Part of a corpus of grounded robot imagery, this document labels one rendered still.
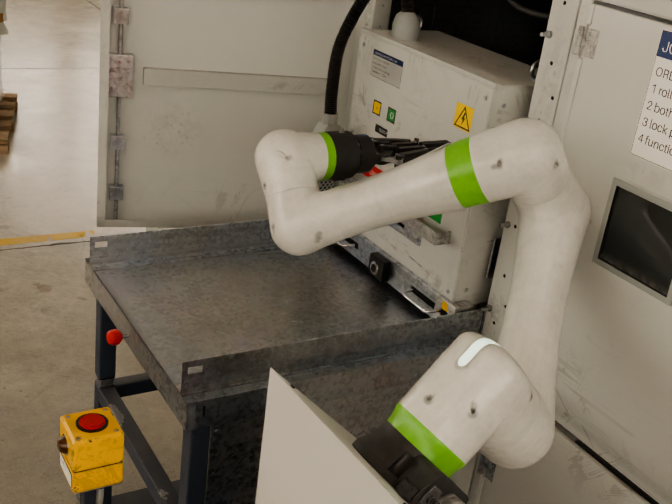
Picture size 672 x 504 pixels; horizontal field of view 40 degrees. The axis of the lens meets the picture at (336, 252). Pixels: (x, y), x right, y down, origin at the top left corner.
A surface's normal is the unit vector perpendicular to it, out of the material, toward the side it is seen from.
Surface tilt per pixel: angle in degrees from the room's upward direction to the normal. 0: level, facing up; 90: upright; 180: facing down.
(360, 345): 90
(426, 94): 90
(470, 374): 51
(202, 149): 90
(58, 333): 0
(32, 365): 0
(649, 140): 90
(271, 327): 0
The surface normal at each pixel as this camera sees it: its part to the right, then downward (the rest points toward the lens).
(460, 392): -0.22, -0.30
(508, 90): 0.50, 0.40
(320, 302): 0.12, -0.91
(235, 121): 0.26, 0.42
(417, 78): -0.86, 0.11
